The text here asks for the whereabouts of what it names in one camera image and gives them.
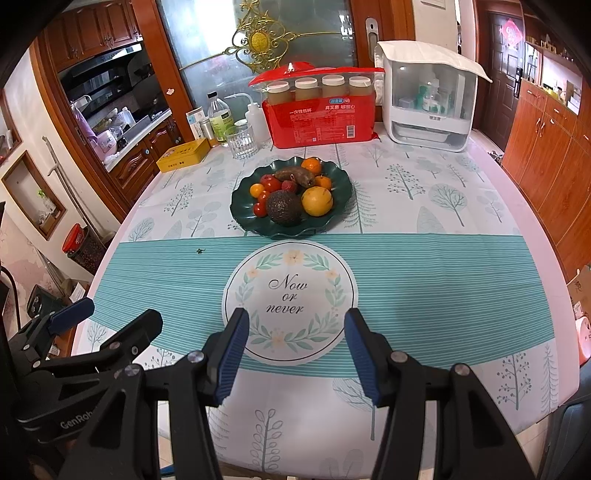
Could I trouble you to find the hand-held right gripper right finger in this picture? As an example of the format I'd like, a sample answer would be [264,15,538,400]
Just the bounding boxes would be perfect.
[344,307,529,480]

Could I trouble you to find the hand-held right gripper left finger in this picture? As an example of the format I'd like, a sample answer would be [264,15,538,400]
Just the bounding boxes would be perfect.
[58,307,251,480]

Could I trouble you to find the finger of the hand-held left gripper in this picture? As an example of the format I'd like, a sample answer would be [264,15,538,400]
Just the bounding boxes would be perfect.
[32,309,164,376]
[9,298,95,366]

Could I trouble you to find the dark green scalloped plate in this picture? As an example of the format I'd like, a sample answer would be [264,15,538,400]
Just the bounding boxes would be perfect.
[230,157,353,238]

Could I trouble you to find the dark avocado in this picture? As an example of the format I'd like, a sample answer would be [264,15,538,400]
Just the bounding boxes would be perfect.
[265,189,303,227]

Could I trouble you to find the large yellow orange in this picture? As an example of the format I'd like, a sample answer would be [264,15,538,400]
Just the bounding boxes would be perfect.
[301,186,334,217]

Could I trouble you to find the brown overripe banana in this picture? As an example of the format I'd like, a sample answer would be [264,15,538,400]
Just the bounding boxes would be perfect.
[274,167,315,189]

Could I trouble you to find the red lidded dark container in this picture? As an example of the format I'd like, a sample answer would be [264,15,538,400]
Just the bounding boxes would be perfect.
[62,224,107,275]

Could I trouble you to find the tree print tablecloth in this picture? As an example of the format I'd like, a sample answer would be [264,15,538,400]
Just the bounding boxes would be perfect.
[74,121,580,474]

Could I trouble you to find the grey metal pole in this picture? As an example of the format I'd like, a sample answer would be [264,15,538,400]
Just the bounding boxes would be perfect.
[42,136,93,232]

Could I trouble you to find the wooden kitchen base cabinets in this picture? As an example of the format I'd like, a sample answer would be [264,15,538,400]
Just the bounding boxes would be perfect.
[104,113,181,190]

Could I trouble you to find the yellow tin box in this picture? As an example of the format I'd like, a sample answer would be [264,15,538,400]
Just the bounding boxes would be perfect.
[156,138,211,174]

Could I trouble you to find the clear glass tumbler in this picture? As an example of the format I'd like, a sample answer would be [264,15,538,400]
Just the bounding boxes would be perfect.
[225,126,258,160]

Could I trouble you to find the small white blue carton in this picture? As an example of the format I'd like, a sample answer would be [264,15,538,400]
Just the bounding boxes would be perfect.
[186,107,206,140]

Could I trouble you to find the grey blue chair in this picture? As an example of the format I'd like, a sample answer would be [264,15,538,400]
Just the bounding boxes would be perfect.
[538,392,591,480]

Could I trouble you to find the pink round object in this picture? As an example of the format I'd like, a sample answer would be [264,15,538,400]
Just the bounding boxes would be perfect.
[575,316,591,365]

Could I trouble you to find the clear vinegar bottle green label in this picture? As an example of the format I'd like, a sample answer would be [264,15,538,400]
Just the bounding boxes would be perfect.
[207,91,235,144]

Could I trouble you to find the cardboard box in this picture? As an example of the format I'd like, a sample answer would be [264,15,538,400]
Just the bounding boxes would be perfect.
[568,265,591,319]

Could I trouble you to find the white squeeze wash bottle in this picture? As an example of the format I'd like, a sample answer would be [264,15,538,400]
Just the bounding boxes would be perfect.
[225,92,271,144]

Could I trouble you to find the red paper cup package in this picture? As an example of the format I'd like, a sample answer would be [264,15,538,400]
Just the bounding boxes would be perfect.
[249,61,385,149]

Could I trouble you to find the black range hood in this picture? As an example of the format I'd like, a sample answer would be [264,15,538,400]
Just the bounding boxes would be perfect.
[58,44,144,100]

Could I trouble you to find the wooden kitchen upper cabinets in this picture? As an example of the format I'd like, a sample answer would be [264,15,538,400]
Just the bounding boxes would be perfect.
[44,0,144,72]

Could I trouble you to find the dark wooden entry door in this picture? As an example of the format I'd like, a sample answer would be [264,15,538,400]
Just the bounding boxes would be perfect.
[487,11,527,151]

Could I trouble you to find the white sterilizer cabinet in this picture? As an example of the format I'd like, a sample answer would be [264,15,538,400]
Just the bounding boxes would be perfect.
[373,41,493,153]

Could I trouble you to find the frosted glass sliding door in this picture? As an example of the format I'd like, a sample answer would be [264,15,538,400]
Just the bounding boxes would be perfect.
[157,0,370,121]

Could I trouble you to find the gold door ornament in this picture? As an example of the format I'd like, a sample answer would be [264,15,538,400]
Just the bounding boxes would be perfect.
[228,0,305,72]

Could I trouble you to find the red door decoration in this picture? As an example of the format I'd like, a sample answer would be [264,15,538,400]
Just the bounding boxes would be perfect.
[501,19,522,49]

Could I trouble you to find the wood framed wall niche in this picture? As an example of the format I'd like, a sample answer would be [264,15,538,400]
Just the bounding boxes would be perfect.
[2,150,68,241]

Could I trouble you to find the tall wooden wall cabinet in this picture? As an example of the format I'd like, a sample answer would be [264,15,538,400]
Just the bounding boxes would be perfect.
[501,23,591,278]

